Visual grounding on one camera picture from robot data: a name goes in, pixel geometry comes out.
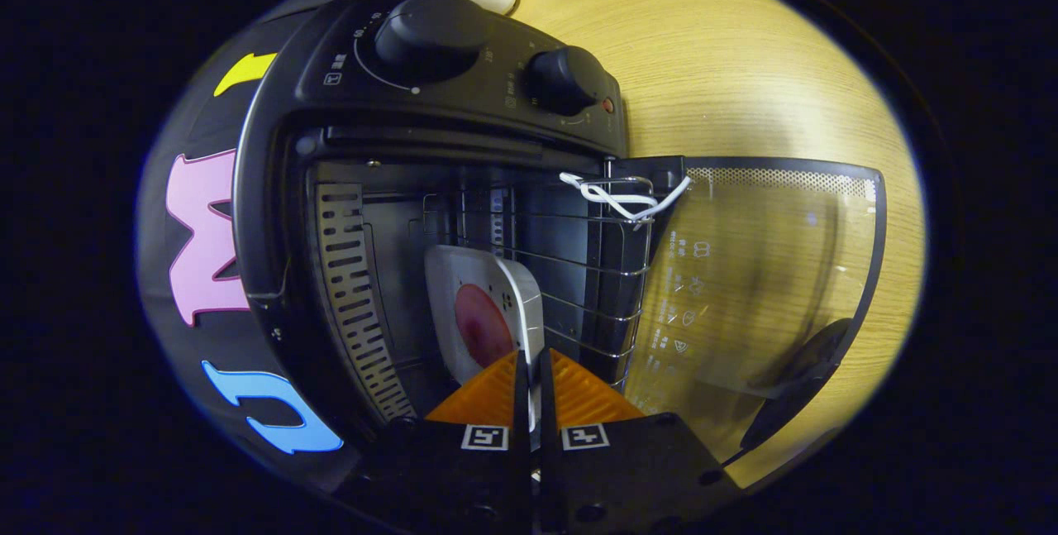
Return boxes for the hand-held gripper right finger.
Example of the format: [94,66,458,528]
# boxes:
[539,347,745,535]

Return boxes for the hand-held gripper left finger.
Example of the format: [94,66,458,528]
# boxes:
[347,351,531,535]

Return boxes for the pink round food slice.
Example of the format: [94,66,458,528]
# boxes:
[455,284,516,370]

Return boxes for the white square plate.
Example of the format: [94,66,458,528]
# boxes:
[424,245,546,453]

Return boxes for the black toaster oven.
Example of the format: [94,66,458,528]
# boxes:
[234,0,887,474]

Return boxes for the wire oven rack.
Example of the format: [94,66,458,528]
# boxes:
[420,175,655,372]

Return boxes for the white cord tie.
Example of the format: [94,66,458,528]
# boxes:
[560,172,693,231]

